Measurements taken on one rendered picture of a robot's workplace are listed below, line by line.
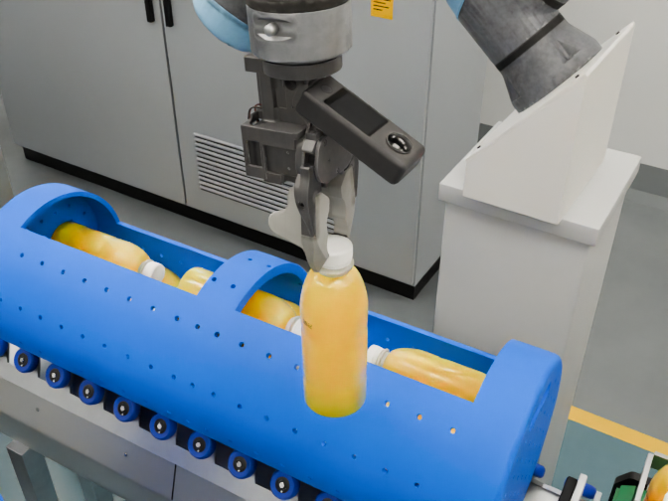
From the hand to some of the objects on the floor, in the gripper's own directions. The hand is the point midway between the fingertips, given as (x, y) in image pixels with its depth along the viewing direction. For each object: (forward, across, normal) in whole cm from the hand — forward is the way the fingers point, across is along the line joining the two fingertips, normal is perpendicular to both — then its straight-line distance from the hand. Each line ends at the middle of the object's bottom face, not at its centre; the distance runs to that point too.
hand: (333, 250), depth 79 cm
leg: (+137, -14, -89) cm, 164 cm away
